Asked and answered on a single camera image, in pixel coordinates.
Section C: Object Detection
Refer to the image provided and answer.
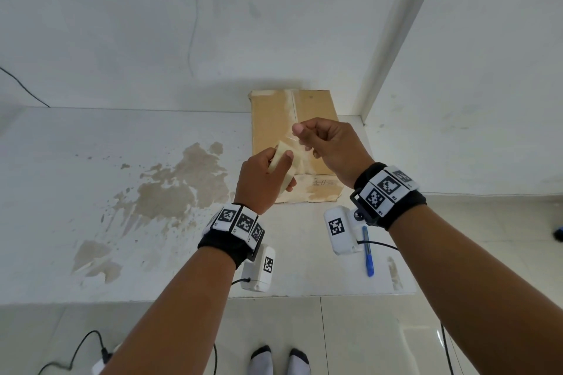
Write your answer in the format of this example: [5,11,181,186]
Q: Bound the black wall cable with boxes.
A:
[0,66,51,108]

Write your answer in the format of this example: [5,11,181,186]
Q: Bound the blue utility knife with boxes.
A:
[362,225,375,278]

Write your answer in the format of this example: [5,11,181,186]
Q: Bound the black left wristband with markers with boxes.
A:
[197,203,266,269]

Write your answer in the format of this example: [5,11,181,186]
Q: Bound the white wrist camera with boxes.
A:
[324,206,367,256]
[240,245,277,293]

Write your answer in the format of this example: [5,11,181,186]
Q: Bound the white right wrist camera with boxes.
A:
[324,206,367,256]

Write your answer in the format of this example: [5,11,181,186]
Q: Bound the black right camera cable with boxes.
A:
[356,240,455,375]

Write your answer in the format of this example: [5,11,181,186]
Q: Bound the black right wristband with markers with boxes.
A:
[350,162,428,231]

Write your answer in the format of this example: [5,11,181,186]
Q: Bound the black wristband with markers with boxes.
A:
[350,162,428,231]
[197,203,266,269]

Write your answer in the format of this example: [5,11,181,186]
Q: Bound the beige masking tape roll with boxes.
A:
[267,133,317,194]

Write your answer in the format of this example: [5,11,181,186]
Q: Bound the person's right forearm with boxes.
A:
[389,204,563,375]

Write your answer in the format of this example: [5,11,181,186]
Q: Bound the person's left forearm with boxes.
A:
[100,246,237,375]

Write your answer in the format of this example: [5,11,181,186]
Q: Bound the black floor cable with plug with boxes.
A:
[37,330,111,375]

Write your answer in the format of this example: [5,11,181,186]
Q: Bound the brown cardboard box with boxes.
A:
[248,88,346,204]

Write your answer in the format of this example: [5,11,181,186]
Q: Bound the person's left hand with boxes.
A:
[233,147,297,215]

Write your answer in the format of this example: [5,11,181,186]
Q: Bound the person's right hand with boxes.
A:
[291,117,375,189]

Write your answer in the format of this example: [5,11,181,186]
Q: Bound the person's left foot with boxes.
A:
[247,345,274,375]

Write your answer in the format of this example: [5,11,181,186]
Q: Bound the white power adapter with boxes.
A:
[91,343,122,375]

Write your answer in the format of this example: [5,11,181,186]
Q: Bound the person's right foot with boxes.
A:
[286,348,312,375]

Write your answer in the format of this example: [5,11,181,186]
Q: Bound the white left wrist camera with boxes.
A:
[240,245,277,293]

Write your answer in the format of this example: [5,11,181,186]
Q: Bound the person's foot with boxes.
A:
[286,348,312,375]
[247,345,274,375]

